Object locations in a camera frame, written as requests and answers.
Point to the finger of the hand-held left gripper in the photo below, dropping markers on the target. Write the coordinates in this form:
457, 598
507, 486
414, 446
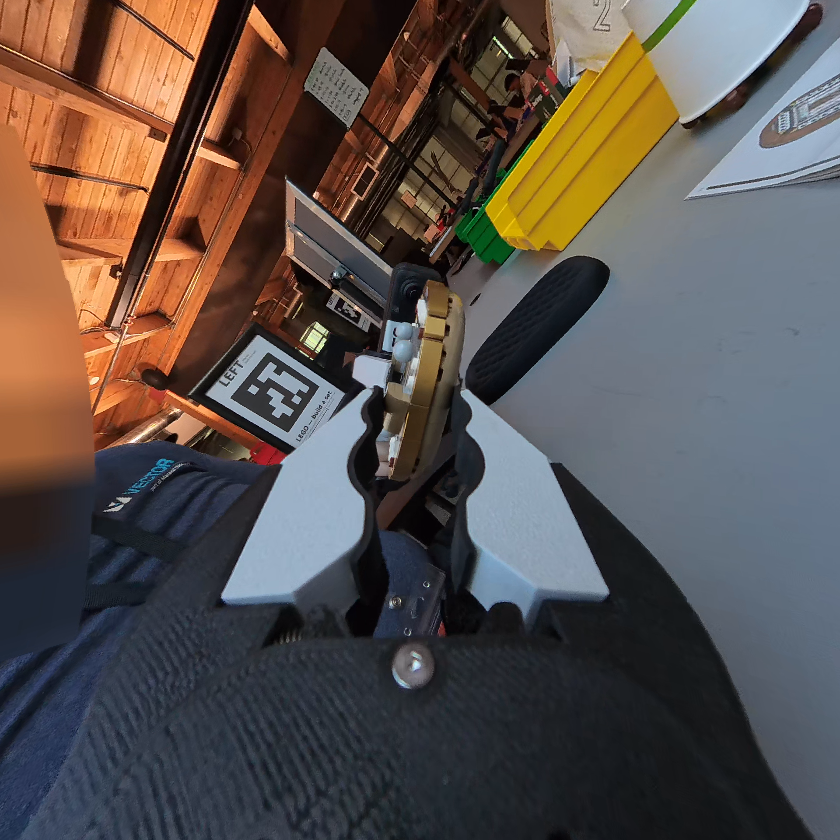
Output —
371, 373

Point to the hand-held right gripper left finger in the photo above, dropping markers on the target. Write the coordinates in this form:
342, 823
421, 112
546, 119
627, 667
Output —
308, 512

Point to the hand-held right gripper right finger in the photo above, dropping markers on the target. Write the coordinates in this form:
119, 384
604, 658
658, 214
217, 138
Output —
525, 525

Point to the round gold lego base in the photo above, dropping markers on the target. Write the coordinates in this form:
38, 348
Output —
430, 387

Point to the lego instruction booklet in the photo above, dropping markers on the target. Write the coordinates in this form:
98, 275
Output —
781, 144

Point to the grey framed panel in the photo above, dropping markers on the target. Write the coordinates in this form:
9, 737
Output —
328, 243

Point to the green plastic bin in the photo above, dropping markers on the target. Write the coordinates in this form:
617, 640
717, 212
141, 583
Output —
489, 229

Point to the black quilted wrist rest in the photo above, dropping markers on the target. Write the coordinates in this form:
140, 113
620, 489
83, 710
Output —
538, 328

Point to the person's navy shirt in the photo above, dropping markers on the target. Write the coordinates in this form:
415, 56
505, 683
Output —
151, 525

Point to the white hanging sign board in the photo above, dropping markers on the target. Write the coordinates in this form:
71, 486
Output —
336, 85

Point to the yellow plastic bin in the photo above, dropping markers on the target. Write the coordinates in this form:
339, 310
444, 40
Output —
584, 151

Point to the white numbered paper bag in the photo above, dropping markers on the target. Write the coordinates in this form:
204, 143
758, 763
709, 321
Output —
587, 33

